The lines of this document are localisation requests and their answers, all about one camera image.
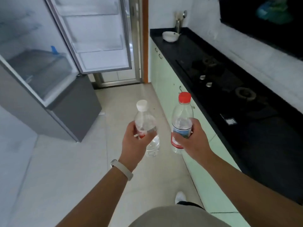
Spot light green kitchen cabinet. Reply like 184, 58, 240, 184
149, 36, 252, 227

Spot person's right hand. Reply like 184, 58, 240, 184
172, 118, 215, 167

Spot person's left hand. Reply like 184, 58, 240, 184
118, 120, 158, 172

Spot open refrigerator door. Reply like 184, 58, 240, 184
45, 0, 132, 75

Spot white wristband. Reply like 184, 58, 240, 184
110, 159, 134, 181

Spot beige shirt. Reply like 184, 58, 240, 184
128, 205, 232, 227

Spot black glass gas cooktop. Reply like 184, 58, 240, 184
175, 56, 285, 131

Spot orange wooden door frame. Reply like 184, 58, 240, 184
142, 0, 149, 84

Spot person's left forearm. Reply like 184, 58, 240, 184
56, 166, 130, 227

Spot white bowl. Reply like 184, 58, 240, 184
162, 31, 181, 43

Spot red-capped clear water bottle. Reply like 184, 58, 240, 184
171, 92, 194, 154

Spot white-capped clear water bottle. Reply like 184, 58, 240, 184
134, 100, 160, 157

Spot round gas burner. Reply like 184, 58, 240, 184
202, 57, 219, 68
235, 87, 257, 101

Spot grey refrigerator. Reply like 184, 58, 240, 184
0, 0, 102, 143

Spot white shoe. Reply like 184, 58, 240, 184
175, 191, 187, 205

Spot metal sliding door frame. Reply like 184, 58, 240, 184
93, 0, 143, 88

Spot clear refrigerator drawer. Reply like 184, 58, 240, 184
7, 49, 80, 102

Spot person's right forearm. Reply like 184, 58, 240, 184
201, 152, 303, 227

